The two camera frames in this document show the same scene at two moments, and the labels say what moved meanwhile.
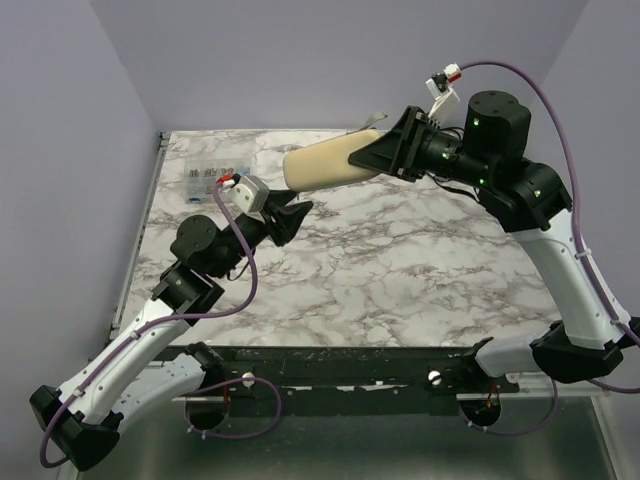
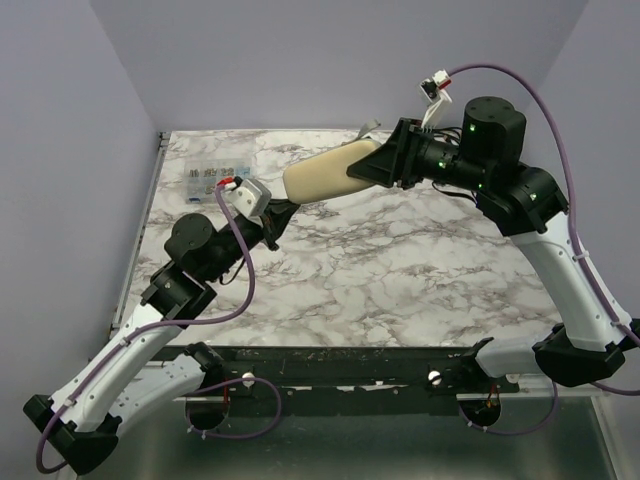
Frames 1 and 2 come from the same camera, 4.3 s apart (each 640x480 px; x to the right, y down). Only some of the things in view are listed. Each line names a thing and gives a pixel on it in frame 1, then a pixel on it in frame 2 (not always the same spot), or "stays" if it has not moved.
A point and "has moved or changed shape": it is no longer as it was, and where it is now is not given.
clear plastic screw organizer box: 200,177 stays
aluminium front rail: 540,392 stays
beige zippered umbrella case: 326,162 has moved or changed shape
